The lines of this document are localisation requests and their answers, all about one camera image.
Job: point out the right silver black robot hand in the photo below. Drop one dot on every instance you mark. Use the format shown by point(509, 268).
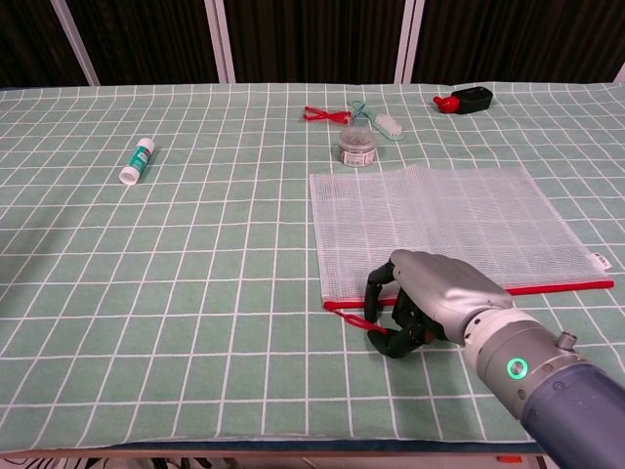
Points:
point(439, 283)

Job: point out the white mesh zipper pouch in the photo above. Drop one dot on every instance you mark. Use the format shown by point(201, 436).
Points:
point(439, 215)

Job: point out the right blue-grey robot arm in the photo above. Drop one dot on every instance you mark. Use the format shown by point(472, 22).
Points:
point(561, 400)

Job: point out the clear round pin jar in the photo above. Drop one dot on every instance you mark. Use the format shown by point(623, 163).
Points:
point(358, 146)

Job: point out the green white-bristle brush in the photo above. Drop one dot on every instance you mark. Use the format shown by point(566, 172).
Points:
point(388, 126)

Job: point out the black bottle with red cap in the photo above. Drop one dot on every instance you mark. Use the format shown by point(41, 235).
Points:
point(471, 98)

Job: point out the small blue clip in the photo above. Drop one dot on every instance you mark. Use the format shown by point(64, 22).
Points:
point(359, 112)

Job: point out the red plastic clip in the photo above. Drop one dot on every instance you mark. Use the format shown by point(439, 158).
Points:
point(332, 116)

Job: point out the green white checked tablecloth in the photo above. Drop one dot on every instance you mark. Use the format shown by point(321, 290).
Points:
point(195, 293)

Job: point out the green white glue stick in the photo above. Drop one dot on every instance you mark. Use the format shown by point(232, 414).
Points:
point(137, 161)

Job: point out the white frame post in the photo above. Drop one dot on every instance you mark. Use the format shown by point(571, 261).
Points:
point(409, 41)
point(75, 41)
point(220, 41)
point(620, 73)

